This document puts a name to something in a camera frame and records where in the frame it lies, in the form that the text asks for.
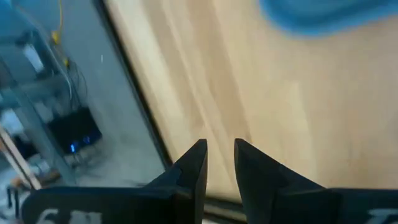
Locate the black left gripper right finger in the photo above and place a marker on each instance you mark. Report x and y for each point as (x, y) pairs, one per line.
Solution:
(267, 199)

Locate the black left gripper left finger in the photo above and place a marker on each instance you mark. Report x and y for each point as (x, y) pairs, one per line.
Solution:
(183, 193)

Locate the blue plastic tray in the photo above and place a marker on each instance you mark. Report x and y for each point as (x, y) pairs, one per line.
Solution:
(326, 15)

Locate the black box with blue lights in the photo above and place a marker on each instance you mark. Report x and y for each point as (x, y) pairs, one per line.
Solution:
(74, 130)

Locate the black aluminium table frame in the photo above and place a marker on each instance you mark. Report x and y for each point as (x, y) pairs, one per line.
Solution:
(137, 87)

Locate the metal stand frame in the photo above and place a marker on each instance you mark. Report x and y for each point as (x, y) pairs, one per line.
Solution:
(40, 84)

